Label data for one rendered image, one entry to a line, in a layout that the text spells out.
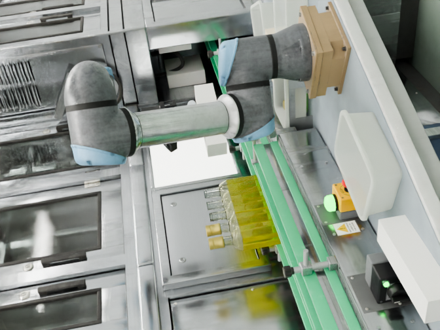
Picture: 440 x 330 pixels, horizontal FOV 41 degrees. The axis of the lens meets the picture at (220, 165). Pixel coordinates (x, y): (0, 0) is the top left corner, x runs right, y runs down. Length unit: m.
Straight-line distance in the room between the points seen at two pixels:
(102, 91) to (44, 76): 1.40
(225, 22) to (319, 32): 1.14
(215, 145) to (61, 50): 1.10
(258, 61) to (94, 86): 0.43
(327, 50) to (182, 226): 0.83
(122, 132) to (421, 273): 0.70
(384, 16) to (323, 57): 1.36
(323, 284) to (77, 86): 0.73
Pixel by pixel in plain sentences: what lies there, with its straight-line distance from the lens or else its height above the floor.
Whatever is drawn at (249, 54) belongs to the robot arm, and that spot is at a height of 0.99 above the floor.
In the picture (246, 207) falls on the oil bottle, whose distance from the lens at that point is 1.83.
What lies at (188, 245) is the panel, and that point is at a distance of 1.95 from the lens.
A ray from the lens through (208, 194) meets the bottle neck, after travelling 1.92.
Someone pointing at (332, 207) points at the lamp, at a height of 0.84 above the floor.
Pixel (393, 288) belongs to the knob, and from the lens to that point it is 1.36.
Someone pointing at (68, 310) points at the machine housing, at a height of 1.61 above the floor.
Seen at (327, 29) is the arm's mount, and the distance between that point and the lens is 1.56.
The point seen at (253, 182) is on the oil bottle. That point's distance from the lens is 1.92.
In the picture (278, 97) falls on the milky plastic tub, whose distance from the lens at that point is 2.09.
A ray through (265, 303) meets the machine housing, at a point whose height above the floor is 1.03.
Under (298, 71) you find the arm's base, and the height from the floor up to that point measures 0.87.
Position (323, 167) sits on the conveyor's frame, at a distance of 1.76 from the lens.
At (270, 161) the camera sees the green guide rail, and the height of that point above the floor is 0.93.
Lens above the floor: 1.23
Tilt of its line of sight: 5 degrees down
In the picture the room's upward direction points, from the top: 100 degrees counter-clockwise
